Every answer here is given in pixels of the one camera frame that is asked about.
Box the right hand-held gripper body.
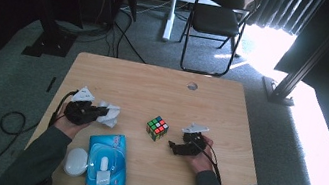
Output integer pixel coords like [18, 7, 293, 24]
[176, 120, 213, 160]

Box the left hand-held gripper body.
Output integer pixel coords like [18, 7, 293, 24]
[61, 83, 104, 130]

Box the white wet wipe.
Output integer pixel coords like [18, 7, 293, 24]
[93, 99, 123, 130]

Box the multicoloured puzzle cube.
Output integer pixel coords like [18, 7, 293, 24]
[143, 113, 171, 144]

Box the person's left hand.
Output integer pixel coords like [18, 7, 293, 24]
[50, 100, 94, 144]

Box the person's right hand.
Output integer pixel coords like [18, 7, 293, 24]
[182, 132, 224, 178]

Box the black floor strip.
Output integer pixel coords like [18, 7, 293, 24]
[45, 75, 58, 95]

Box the white round pack lid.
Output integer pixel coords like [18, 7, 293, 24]
[61, 145, 92, 180]

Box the grey table grommet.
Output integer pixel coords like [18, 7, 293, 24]
[185, 80, 200, 93]

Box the black metal stand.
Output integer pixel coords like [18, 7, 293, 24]
[6, 0, 85, 64]
[257, 0, 329, 114]

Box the black folding chair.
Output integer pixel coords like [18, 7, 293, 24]
[173, 0, 264, 83]

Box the dark pleated curtain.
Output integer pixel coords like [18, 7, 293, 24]
[249, 0, 325, 40]

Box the left hand-held gripper cable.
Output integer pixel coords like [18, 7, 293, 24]
[47, 86, 81, 132]

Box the hand-held gripper cable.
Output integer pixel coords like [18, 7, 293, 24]
[47, 86, 81, 132]
[184, 139, 231, 185]

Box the right hand-held gripper cable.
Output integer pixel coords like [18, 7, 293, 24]
[184, 139, 231, 185]

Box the black looped floor cable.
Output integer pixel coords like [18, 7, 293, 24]
[0, 108, 43, 185]

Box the dark cable bundle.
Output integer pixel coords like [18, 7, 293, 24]
[54, 15, 115, 48]

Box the white desk frame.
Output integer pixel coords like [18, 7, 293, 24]
[161, 0, 224, 50]

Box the white floor cable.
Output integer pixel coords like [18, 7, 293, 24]
[119, 0, 173, 20]

